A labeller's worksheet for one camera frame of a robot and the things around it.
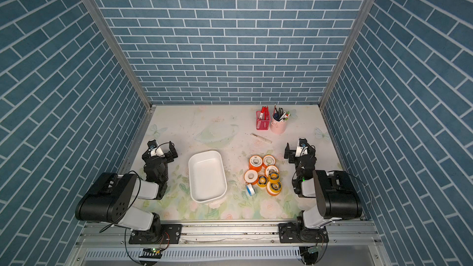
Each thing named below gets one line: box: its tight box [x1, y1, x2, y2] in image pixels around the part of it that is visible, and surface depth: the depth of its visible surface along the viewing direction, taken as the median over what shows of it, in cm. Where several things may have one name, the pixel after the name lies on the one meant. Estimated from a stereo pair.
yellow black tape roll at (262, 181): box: [256, 174, 268, 188], surface depth 89 cm
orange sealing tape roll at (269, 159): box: [262, 153, 276, 166], surface depth 96 cm
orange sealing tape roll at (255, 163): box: [248, 155, 263, 172], surface depth 92 cm
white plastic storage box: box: [188, 150, 228, 204], surface depth 91 cm
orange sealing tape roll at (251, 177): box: [243, 169, 259, 185], surface depth 88 cm
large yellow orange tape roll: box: [266, 181, 283, 196], surface depth 86 cm
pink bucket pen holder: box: [270, 107, 291, 135], surface depth 104 cm
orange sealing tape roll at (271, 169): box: [265, 165, 280, 177], surface depth 90 cm
